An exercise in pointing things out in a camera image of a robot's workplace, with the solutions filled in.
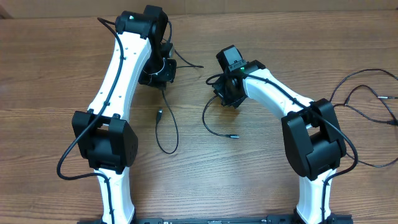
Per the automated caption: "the black USB cable short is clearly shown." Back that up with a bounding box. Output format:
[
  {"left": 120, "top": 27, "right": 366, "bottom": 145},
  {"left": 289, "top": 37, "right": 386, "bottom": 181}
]
[{"left": 154, "top": 49, "right": 205, "bottom": 155}]

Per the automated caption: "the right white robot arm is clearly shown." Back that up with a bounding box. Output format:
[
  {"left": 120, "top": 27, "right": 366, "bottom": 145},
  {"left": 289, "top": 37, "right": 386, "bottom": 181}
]
[{"left": 211, "top": 45, "right": 353, "bottom": 223}]

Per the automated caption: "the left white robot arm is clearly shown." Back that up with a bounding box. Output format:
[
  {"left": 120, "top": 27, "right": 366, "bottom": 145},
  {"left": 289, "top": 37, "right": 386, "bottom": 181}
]
[{"left": 72, "top": 5, "right": 177, "bottom": 223}]

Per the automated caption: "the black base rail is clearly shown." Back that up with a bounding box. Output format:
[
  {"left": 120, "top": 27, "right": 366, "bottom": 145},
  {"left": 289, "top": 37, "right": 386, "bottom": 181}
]
[{"left": 77, "top": 213, "right": 354, "bottom": 224}]

